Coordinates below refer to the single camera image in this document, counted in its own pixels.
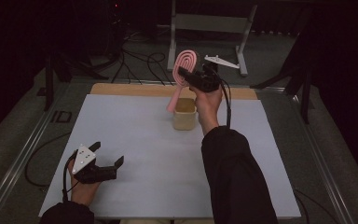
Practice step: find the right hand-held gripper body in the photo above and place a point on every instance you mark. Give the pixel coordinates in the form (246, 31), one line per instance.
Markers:
(206, 81)

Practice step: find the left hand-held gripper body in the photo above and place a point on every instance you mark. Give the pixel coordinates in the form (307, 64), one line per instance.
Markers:
(84, 158)

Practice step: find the pink hairbrush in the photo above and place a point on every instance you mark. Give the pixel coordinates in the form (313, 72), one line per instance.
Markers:
(185, 60)

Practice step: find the beige square cup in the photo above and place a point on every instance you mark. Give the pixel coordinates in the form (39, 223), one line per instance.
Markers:
(183, 121)

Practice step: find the person's right hand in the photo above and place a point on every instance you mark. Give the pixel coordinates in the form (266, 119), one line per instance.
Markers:
(208, 107)

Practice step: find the person's left hand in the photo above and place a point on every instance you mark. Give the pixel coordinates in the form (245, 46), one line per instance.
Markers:
(82, 193)

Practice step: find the pale grey table mat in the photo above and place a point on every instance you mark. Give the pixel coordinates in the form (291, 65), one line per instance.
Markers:
(149, 174)

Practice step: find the white metal stand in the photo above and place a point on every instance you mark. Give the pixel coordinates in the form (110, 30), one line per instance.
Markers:
(211, 23)

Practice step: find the black metal stand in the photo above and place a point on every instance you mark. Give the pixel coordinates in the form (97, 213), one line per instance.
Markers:
(48, 84)
(305, 93)

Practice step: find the dark equipment rack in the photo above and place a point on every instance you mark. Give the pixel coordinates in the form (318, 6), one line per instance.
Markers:
(108, 28)

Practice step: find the small black floor frame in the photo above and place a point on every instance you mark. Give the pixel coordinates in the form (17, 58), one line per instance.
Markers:
(53, 117)

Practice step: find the aluminium floor rail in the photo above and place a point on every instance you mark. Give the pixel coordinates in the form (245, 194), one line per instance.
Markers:
(21, 155)
(320, 161)

